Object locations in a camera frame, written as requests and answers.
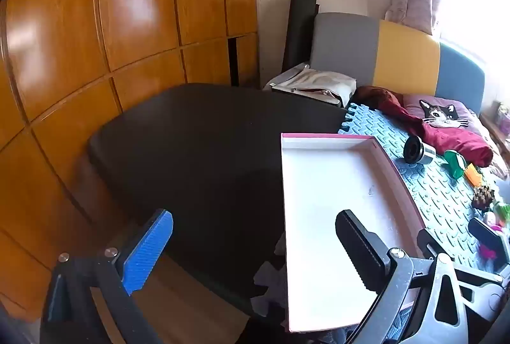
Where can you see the wooden desk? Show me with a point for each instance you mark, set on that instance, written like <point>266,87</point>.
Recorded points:
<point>498,135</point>

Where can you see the grey yellow blue headboard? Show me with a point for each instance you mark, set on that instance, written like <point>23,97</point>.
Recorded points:
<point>406,57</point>

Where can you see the purple cat pillow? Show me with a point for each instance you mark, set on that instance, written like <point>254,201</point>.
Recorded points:
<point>438,113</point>

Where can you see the pink blanket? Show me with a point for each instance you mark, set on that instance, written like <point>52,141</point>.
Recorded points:
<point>489,136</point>

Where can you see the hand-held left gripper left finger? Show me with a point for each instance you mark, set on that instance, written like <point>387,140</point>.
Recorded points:
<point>147,248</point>

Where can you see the purple tin box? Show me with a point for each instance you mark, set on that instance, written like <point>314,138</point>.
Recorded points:
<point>500,112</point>

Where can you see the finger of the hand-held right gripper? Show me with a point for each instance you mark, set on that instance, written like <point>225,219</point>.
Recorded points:
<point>484,235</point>
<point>427,241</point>

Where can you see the orange plastic boat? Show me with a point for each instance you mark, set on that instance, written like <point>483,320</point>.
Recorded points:
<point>473,174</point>

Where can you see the rolled black yoga mat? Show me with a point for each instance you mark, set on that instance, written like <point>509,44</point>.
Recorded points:
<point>301,33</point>

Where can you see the wooden wardrobe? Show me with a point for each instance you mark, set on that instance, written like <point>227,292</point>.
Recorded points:
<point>119,9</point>

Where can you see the maroon cloth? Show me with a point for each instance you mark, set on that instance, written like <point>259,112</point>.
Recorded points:
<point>450,139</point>

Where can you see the grey foam mat piece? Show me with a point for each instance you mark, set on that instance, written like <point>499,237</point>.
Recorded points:
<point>267,284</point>

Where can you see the pink-rimmed white box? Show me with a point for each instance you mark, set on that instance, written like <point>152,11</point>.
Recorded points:
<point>326,188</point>

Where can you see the blue foam puzzle mat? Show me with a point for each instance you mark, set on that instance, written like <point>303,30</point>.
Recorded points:
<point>438,200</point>

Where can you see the white tote bag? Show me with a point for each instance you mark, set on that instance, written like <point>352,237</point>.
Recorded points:
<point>314,85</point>

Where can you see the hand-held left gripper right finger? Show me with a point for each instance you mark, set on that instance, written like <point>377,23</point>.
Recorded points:
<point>358,244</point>

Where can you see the green plastic plunger toy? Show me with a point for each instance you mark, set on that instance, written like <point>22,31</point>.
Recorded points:
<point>454,163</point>

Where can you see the black and silver lens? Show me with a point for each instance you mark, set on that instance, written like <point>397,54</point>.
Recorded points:
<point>416,151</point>

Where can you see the brown pine cone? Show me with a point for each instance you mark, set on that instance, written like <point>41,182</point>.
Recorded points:
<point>484,196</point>

